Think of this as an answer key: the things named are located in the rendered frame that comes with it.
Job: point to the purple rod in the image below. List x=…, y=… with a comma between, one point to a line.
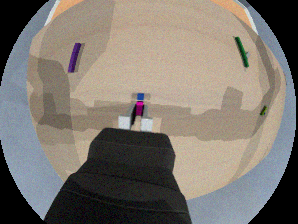
x=72, y=63

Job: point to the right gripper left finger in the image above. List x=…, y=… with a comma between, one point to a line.
x=126, y=121

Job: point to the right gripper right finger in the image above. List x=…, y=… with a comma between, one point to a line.
x=146, y=121

